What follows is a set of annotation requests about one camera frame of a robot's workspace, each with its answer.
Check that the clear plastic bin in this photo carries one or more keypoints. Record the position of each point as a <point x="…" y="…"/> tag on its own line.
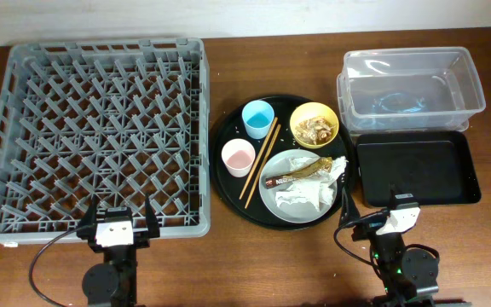
<point x="408" y="89"/>

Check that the wooden chopstick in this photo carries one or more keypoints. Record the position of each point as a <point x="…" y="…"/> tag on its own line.
<point x="265" y="160"/>
<point x="257" y="159"/>

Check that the black rectangular tray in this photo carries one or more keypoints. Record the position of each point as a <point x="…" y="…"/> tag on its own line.
<point x="435" y="167"/>

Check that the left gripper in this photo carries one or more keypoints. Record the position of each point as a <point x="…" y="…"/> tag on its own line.
<point x="88" y="224"/>

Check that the round black tray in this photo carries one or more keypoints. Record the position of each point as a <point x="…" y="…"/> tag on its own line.
<point x="255" y="141"/>

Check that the pink cup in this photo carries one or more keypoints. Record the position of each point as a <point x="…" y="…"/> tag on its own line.
<point x="238" y="156"/>

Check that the yellow bowl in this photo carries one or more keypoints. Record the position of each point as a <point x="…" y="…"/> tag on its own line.
<point x="313" y="115"/>

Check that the grey dishwasher rack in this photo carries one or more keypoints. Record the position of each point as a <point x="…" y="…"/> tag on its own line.
<point x="107" y="123"/>

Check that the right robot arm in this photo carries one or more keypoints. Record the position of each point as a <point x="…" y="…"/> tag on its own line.
<point x="408" y="272"/>

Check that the grey plate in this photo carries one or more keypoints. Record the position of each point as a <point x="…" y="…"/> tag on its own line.
<point x="296" y="209"/>

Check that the brown coffee stick wrapper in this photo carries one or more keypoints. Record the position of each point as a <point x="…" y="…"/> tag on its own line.
<point x="322" y="164"/>

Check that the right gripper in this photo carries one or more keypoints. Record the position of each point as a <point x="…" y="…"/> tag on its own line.
<point x="368" y="229"/>

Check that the food scraps nutshells and rice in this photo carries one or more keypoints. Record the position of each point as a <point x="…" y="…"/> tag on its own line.
<point x="314" y="131"/>

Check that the light blue cup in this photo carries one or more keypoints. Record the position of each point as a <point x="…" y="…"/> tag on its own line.
<point x="257" y="117"/>

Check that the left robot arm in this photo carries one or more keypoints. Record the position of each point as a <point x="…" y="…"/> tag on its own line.
<point x="112" y="282"/>

